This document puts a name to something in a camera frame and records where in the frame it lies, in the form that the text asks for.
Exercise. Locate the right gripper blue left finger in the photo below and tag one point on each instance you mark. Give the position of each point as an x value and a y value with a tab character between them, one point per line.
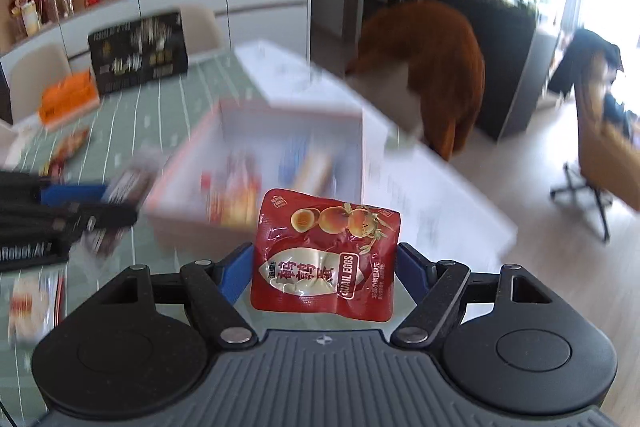
233	274

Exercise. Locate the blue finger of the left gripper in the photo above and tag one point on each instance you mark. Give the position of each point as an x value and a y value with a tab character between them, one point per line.
62	194

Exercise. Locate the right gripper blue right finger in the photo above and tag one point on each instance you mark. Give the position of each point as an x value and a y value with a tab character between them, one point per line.
415	272

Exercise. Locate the red quail eggs packet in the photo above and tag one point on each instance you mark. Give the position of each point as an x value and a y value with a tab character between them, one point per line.
320	255

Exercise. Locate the dark brown snack packet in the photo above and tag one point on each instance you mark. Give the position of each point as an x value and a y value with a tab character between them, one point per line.
131	187

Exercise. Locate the dark red snack packet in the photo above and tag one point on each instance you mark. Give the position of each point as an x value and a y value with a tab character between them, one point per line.
64	152

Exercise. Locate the large red white packet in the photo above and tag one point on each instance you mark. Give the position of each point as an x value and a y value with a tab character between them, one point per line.
35	308

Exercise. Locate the pink storage box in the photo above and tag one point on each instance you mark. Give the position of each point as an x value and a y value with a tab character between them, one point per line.
207	199

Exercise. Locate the orange carton box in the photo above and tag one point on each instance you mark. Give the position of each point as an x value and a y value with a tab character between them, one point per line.
68	100

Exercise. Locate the beige dining chair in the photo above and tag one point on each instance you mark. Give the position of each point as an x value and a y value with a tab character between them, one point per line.
32	75

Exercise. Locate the green checked tablecloth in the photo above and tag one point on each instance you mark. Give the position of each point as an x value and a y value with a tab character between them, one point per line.
156	116

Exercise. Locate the black gift box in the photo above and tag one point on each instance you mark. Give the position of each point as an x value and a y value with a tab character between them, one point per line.
133	53

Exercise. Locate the brown furry chair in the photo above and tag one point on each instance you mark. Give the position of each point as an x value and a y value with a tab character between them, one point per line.
446	67

